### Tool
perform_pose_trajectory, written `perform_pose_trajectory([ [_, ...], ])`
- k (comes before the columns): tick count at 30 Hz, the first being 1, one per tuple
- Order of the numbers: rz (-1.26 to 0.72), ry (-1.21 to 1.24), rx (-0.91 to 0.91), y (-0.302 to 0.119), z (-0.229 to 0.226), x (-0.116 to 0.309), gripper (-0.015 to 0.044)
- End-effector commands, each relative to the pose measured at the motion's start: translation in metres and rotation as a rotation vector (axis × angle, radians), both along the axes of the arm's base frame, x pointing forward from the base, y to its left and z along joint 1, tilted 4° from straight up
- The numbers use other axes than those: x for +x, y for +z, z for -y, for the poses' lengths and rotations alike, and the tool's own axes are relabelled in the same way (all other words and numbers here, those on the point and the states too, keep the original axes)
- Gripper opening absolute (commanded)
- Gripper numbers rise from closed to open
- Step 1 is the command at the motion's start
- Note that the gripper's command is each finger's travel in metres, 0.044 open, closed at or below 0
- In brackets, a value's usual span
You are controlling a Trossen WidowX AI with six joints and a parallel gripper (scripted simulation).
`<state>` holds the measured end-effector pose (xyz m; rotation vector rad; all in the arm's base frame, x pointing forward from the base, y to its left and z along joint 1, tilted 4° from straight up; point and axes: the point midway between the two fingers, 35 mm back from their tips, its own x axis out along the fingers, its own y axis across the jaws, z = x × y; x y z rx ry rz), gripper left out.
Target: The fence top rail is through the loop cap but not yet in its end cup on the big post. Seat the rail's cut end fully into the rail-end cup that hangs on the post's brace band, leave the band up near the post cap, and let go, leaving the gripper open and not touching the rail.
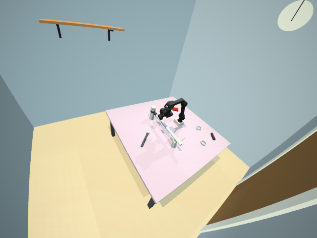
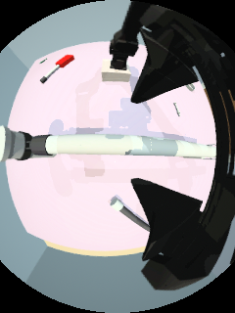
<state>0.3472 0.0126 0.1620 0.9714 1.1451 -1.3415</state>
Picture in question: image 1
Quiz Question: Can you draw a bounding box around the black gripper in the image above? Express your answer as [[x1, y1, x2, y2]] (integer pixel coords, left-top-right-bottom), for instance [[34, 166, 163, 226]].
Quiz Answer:
[[158, 111, 173, 120]]

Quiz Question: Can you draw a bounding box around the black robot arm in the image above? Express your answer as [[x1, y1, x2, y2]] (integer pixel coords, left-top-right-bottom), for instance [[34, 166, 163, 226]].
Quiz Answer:
[[160, 98, 188, 123]]

